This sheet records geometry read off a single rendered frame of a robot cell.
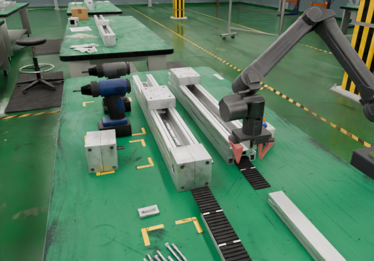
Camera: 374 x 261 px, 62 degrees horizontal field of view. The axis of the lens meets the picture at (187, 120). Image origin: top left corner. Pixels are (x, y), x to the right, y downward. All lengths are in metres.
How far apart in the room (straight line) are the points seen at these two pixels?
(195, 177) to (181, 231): 0.17
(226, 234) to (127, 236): 0.23
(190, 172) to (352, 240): 0.42
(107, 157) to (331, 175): 0.69
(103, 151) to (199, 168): 0.30
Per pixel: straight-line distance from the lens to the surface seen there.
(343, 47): 1.21
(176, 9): 11.13
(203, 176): 0.90
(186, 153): 0.89
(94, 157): 0.99
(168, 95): 1.24
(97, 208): 0.88
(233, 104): 0.84
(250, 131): 0.91
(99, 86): 1.13
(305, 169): 1.06
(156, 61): 2.76
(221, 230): 0.75
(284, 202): 0.86
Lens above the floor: 1.33
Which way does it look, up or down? 25 degrees down
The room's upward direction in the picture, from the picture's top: straight up
